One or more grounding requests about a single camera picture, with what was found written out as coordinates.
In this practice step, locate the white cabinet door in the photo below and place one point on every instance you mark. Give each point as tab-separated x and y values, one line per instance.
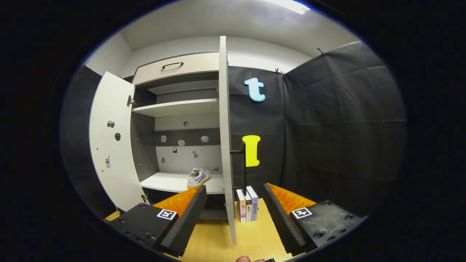
226	145
113	163

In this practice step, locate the white book dark label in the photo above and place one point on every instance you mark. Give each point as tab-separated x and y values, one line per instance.
248	211

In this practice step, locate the beige cabinet drawer front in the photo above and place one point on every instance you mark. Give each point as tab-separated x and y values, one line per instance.
196	67

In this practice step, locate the metal door hinge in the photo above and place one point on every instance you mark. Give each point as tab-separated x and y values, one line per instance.
145	198
130	100

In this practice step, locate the white shoe cabinet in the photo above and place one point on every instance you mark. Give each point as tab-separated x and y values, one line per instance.
174	160

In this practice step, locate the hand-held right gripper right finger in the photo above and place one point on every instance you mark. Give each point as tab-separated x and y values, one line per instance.
278	218

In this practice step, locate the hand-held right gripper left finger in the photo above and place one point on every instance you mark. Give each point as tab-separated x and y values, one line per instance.
191	218

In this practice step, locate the black backdrop cloth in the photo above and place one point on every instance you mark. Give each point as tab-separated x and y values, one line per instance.
327	127

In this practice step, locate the long ceiling light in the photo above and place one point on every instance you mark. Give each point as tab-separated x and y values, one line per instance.
287	5

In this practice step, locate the white canvas shoe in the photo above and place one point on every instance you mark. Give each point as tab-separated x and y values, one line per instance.
198	177

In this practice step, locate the pale pink book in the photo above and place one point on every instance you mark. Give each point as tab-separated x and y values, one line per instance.
241	207

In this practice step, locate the blue grey book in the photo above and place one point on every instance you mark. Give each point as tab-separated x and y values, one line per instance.
255	203

